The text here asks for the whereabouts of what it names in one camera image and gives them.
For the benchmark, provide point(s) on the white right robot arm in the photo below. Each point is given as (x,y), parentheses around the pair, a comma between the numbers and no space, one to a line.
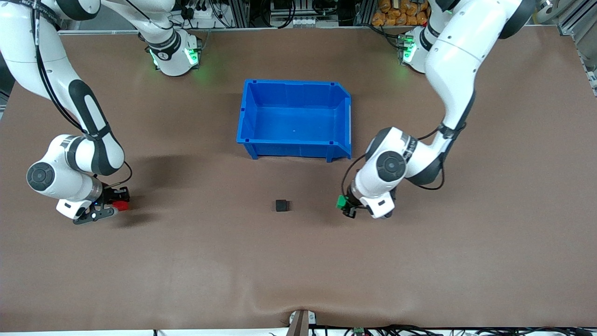
(60,179)

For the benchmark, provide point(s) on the white power strip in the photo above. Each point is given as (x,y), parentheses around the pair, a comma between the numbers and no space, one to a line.
(205,18)

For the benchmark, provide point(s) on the small green cube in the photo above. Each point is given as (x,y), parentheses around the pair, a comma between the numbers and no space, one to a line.
(341,202)

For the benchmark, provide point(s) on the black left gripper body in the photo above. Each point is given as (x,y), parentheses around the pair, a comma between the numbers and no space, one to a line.
(350,202)

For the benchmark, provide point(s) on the blue plastic storage bin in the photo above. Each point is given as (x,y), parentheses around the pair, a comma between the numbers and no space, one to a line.
(294,121)

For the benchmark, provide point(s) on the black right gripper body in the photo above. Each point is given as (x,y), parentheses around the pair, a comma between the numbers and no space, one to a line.
(108,194)

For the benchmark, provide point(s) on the small black cube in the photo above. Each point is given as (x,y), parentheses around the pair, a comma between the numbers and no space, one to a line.
(281,206)

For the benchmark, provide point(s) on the small green connector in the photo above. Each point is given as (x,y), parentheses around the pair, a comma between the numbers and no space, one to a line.
(359,331)

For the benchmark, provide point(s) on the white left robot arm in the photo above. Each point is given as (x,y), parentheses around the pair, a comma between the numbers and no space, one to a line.
(457,60)

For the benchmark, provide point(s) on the aluminium frame profile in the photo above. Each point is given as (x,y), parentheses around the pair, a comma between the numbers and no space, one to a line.
(576,14)

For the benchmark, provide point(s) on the brown table edge clamp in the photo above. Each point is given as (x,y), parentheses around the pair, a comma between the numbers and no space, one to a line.
(301,324)

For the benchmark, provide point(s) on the orange snack bags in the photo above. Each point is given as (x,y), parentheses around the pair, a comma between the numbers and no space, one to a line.
(396,11)

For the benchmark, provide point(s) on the small red cube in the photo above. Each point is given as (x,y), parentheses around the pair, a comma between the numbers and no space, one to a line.
(122,206)

